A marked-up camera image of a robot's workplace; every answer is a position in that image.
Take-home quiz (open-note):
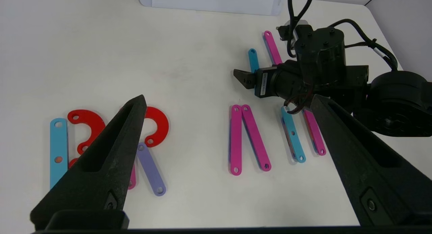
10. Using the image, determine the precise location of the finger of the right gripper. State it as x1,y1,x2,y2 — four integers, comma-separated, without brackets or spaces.
233,69,258,90

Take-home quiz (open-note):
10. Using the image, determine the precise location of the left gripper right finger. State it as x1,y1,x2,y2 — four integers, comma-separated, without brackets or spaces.
310,94,432,227

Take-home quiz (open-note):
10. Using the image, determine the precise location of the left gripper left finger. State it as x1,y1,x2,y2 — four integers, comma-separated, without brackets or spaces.
30,94,147,232

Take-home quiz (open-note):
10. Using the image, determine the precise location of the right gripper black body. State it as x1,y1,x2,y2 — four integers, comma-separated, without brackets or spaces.
254,66,281,99

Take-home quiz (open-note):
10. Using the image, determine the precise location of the medium blue plastic bar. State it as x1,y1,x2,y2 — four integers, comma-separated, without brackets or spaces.
248,48,260,73

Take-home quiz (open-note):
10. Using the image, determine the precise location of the long pink plastic bar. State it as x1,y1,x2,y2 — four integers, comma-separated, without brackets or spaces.
128,161,137,190
302,107,327,156
241,104,272,172
229,105,243,176

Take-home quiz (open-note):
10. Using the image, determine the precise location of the short pink plastic bar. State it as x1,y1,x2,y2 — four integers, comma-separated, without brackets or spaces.
263,31,283,66

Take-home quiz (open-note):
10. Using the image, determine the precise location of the short purple plastic bar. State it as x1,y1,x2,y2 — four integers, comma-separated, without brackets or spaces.
137,142,167,197

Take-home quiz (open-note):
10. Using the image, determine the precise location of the small red plastic arc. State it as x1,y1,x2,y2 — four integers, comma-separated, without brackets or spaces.
144,106,169,148

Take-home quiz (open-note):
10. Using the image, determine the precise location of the white BRAIN sign card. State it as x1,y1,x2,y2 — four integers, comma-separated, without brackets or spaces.
138,0,286,16

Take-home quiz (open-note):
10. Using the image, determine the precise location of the long blue plastic bar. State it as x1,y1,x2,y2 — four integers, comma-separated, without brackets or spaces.
50,118,69,190

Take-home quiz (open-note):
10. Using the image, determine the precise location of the blue bar with orange underside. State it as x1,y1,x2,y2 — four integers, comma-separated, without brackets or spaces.
281,106,306,163

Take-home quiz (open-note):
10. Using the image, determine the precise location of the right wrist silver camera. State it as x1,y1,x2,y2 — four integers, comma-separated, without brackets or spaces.
276,20,311,43

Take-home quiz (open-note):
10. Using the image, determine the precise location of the looped black cable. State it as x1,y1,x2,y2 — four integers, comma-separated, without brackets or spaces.
287,0,314,59

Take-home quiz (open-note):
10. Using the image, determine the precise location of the thin black arm wire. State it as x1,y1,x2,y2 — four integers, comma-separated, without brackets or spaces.
329,19,399,72

